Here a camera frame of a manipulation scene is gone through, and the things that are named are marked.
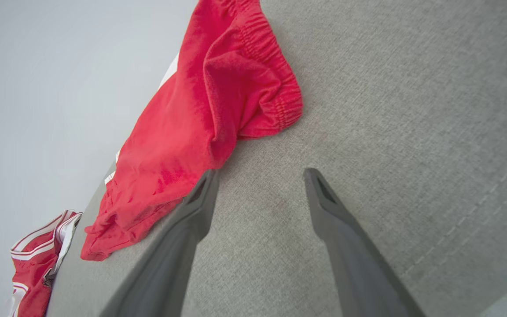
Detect red shorts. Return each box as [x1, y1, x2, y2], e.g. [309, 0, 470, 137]
[81, 0, 303, 262]

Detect grey fabric sofa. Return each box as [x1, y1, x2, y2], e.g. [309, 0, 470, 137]
[44, 0, 507, 317]

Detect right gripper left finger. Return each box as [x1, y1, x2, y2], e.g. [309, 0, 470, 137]
[99, 170, 220, 317]

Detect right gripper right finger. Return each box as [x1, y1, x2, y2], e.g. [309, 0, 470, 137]
[303, 168, 426, 317]

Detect red and white jersey shirt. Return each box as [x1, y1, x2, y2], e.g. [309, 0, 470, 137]
[9, 210, 83, 317]

